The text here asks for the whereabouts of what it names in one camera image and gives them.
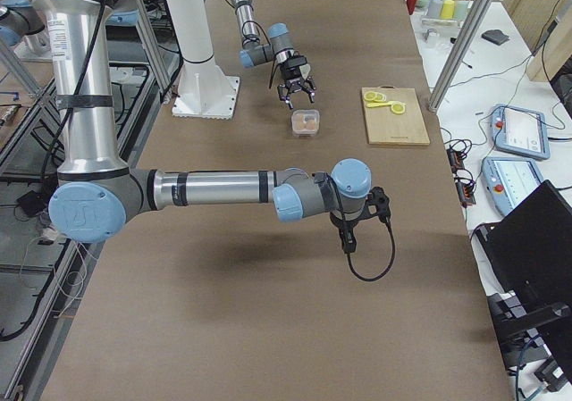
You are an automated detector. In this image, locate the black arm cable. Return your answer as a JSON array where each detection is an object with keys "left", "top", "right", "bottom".
[
  {"left": 328, "top": 175, "right": 396, "bottom": 282},
  {"left": 240, "top": 12, "right": 291, "bottom": 90}
]

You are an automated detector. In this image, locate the aluminium frame post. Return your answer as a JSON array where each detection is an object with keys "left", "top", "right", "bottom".
[{"left": 428, "top": 0, "right": 492, "bottom": 113}]

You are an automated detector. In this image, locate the lemon slice pair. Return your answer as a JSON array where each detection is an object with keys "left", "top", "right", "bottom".
[
  {"left": 363, "top": 90, "right": 378, "bottom": 102},
  {"left": 374, "top": 91, "right": 387, "bottom": 102}
]

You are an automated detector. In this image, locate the teach pendant far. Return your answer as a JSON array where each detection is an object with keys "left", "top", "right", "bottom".
[{"left": 491, "top": 104, "right": 551, "bottom": 160}]

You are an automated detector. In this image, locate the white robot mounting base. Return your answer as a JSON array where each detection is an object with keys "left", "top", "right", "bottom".
[{"left": 166, "top": 0, "right": 240, "bottom": 120}]

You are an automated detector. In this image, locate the clear plastic egg box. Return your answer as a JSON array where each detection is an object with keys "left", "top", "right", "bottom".
[{"left": 290, "top": 109, "right": 320, "bottom": 138}]

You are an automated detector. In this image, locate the yellow plastic knife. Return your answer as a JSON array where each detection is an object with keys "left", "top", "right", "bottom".
[{"left": 366, "top": 101, "right": 394, "bottom": 108}]

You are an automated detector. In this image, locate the lemon slice lower pair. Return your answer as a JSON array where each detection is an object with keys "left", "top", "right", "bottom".
[{"left": 363, "top": 90, "right": 378, "bottom": 102}]

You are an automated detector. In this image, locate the lemon slice upper pair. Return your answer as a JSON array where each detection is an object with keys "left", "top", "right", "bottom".
[{"left": 374, "top": 91, "right": 387, "bottom": 102}]

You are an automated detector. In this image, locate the wooden cutting board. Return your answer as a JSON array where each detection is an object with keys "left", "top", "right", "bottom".
[{"left": 361, "top": 88, "right": 430, "bottom": 146}]

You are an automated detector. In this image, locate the teach pendant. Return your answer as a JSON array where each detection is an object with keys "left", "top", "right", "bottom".
[
  {"left": 491, "top": 104, "right": 551, "bottom": 160},
  {"left": 482, "top": 157, "right": 543, "bottom": 216}
]

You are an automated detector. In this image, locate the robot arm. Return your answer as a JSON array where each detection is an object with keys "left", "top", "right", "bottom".
[
  {"left": 231, "top": 0, "right": 316, "bottom": 107},
  {"left": 32, "top": 0, "right": 395, "bottom": 258}
]

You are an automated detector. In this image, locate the lemon slice near knife tip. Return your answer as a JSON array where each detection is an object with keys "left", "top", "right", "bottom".
[{"left": 390, "top": 101, "right": 406, "bottom": 114}]

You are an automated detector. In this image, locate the cup rack with cups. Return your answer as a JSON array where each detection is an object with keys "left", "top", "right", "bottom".
[{"left": 421, "top": 0, "right": 473, "bottom": 29}]

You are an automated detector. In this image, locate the teach pendant near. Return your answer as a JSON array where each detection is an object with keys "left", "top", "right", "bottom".
[{"left": 482, "top": 157, "right": 543, "bottom": 216}]

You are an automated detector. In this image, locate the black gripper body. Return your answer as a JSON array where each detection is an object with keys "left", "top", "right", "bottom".
[
  {"left": 330, "top": 187, "right": 391, "bottom": 253},
  {"left": 280, "top": 54, "right": 309, "bottom": 89}
]

